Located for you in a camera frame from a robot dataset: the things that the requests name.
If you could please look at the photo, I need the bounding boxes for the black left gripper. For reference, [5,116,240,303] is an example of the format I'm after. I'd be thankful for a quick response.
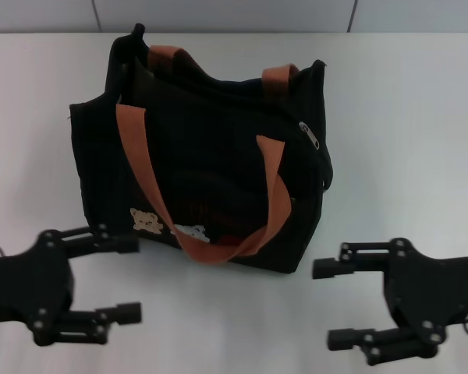
[0,223,143,346]

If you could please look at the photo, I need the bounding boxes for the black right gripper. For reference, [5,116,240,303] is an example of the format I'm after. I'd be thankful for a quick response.
[312,238,468,366]

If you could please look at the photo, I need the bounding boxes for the black food bag orange handles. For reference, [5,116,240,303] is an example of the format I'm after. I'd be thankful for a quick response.
[69,23,333,276]

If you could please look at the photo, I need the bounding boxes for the silver zipper pull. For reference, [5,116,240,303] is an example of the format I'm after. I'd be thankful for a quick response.
[298,121,322,150]

